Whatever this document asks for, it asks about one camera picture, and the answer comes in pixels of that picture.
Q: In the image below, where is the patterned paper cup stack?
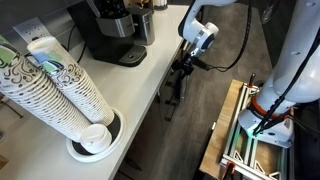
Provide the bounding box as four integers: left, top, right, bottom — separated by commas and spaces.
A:
0, 34, 93, 143
26, 35, 116, 127

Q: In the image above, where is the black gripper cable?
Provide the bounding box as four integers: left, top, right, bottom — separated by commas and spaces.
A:
199, 0, 254, 73

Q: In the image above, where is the black coffee machine power cord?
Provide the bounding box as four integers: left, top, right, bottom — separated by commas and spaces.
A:
65, 24, 87, 64

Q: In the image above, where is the white wall power outlet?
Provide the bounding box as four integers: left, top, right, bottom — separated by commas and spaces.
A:
12, 16, 52, 44

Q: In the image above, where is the white round cup holder ring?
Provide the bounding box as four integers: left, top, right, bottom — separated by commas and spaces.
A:
65, 107, 127, 164

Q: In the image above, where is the white cup lid stack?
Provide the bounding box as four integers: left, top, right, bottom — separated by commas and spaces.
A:
79, 123, 113, 155

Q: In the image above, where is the white cylindrical container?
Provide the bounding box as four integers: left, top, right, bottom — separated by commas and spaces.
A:
153, 0, 169, 11

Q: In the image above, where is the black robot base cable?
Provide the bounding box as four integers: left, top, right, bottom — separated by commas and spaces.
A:
252, 26, 320, 137

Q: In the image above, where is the orange black clamp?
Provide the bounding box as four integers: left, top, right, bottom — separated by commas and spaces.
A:
248, 73, 257, 88
222, 161, 236, 180

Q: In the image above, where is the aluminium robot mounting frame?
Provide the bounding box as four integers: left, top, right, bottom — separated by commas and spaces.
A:
219, 81, 294, 180

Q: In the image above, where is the white drawer with orange items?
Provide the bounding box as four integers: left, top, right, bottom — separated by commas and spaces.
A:
156, 49, 188, 103

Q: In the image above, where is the black coffee machine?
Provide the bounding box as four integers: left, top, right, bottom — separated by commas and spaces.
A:
66, 0, 148, 68

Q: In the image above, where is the stainless steel canister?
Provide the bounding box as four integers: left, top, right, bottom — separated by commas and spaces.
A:
128, 4, 156, 47

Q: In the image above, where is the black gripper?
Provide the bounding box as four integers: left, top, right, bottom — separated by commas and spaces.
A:
171, 54, 196, 80

